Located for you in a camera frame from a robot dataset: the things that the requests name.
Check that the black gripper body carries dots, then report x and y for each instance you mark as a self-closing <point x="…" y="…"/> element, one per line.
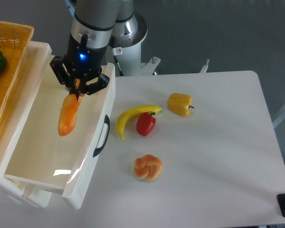
<point x="81" y="63"/>

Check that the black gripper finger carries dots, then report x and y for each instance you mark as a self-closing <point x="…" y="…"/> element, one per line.
<point x="72" y="87"/>
<point x="81" y="88"/>

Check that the long orange bread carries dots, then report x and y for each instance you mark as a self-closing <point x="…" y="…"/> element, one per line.
<point x="68" y="114"/>

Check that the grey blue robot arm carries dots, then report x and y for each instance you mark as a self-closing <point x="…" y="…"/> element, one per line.
<point x="92" y="27"/>

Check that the white open upper drawer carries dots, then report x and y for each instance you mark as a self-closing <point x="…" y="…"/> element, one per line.
<point x="61" y="164"/>

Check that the white drawer cabinet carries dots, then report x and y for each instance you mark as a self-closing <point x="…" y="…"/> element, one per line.
<point x="12" y="122"/>

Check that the round knotted bread roll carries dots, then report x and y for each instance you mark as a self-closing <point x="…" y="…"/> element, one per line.
<point x="147" y="168"/>

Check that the yellow banana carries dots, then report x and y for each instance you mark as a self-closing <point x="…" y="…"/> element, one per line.
<point x="133" y="113"/>

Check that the red bell pepper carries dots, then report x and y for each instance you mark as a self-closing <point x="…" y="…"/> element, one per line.
<point x="145" y="123"/>

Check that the orange woven basket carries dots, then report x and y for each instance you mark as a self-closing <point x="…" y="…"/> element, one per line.
<point x="14" y="40"/>

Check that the yellow bell pepper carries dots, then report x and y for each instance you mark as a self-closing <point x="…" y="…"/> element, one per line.
<point x="180" y="104"/>

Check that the black drawer handle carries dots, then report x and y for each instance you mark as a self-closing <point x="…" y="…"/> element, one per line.
<point x="103" y="136"/>

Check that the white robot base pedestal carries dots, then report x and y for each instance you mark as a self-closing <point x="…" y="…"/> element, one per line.
<point x="125" y="48"/>

